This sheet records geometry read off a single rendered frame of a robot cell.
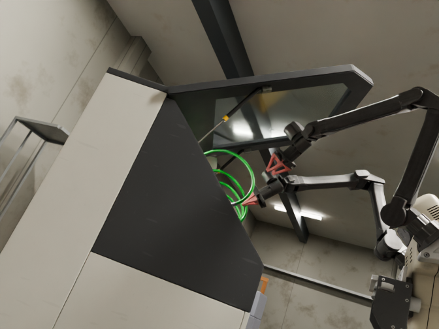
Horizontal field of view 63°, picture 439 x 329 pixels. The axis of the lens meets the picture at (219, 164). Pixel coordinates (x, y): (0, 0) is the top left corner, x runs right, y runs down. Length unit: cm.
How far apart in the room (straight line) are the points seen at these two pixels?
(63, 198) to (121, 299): 42
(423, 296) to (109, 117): 128
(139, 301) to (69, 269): 26
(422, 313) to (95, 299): 106
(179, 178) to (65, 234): 44
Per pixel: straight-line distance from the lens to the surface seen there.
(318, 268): 1092
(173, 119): 144
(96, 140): 145
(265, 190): 166
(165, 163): 136
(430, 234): 125
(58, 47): 457
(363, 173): 187
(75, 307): 133
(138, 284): 128
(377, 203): 181
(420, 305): 134
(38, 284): 137
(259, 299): 356
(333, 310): 1072
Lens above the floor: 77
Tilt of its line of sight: 21 degrees up
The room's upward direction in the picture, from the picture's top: 21 degrees clockwise
